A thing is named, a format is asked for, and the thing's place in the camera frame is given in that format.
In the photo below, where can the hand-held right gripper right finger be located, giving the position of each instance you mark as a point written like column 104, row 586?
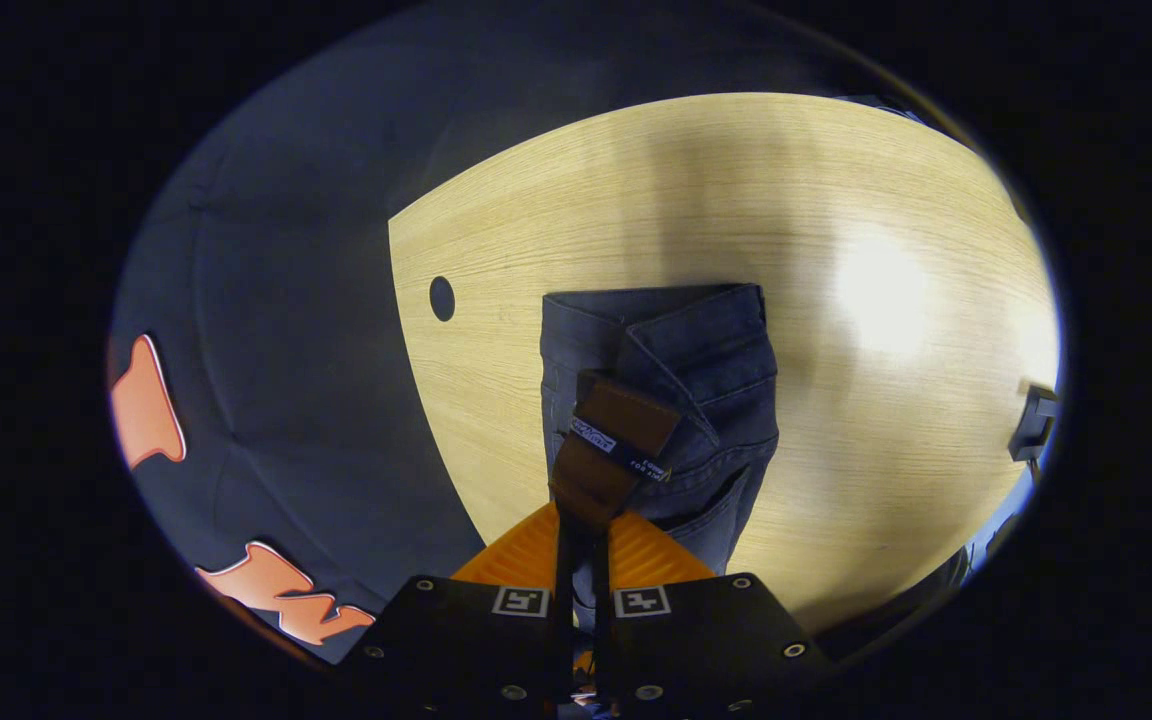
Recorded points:
column 601, row 600

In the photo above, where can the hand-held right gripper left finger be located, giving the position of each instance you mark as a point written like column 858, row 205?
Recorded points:
column 566, row 600

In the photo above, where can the dark angular object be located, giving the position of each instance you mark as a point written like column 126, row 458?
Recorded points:
column 1034, row 425

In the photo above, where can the black backdrop cloth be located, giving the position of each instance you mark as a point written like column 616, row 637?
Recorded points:
column 286, row 250

